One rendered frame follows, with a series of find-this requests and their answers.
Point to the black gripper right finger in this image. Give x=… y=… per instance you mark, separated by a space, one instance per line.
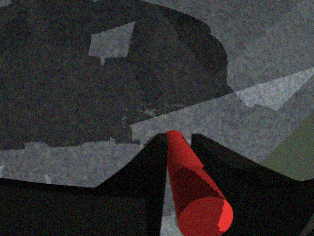
x=264 y=203

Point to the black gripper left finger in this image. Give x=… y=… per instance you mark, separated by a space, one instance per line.
x=129 y=203

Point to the red peg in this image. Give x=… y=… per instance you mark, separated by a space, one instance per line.
x=200 y=207

